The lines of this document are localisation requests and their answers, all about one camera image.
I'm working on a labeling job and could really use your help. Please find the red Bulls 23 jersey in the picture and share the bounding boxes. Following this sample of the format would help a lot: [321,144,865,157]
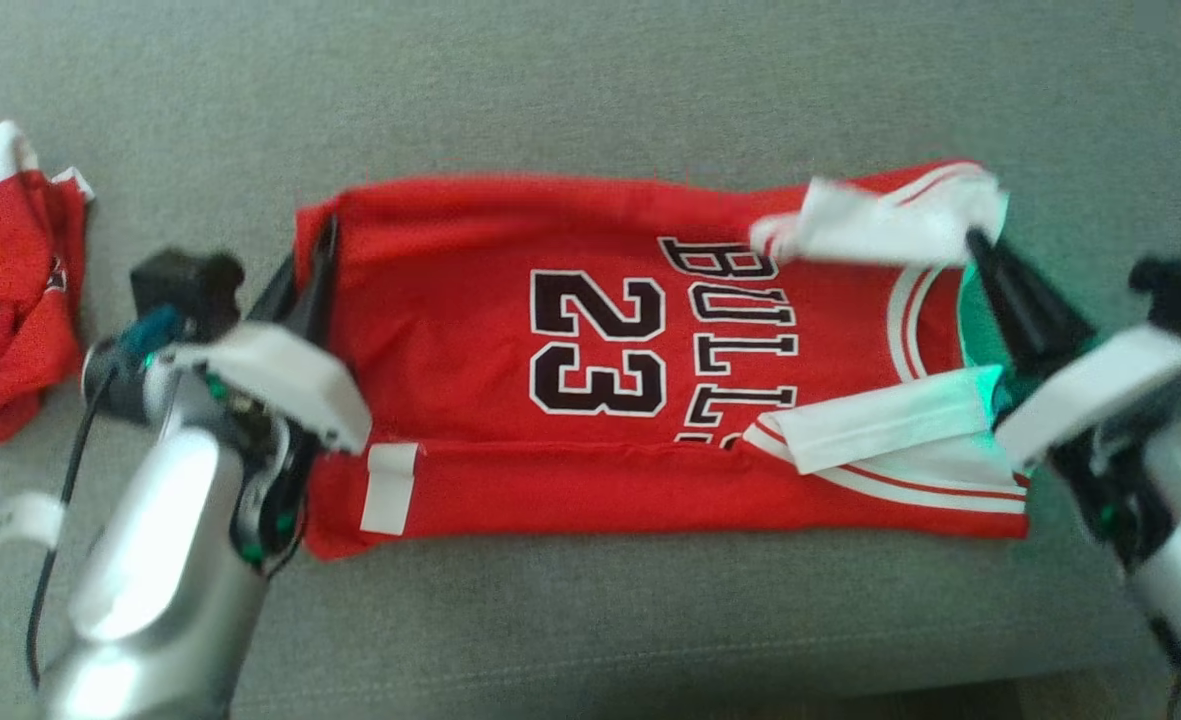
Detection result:
[295,160,1033,561]

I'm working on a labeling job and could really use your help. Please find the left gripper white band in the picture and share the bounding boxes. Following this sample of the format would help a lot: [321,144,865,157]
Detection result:
[165,215,373,573]

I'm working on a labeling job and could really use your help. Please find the white cable label tag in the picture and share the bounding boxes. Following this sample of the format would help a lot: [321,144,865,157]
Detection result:
[0,492,67,554]

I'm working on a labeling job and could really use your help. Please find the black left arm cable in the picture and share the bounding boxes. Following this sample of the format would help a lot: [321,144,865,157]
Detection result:
[26,368,119,693]

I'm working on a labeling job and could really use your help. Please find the red shorts white stripe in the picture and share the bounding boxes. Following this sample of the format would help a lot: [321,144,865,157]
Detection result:
[0,120,98,447]

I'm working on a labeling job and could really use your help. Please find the yellow and grey sofa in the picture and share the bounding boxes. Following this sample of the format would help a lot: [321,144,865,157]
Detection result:
[0,0,1181,720]

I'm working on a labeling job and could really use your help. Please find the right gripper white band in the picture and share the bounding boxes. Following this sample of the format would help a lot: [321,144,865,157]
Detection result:
[965,230,1181,572]

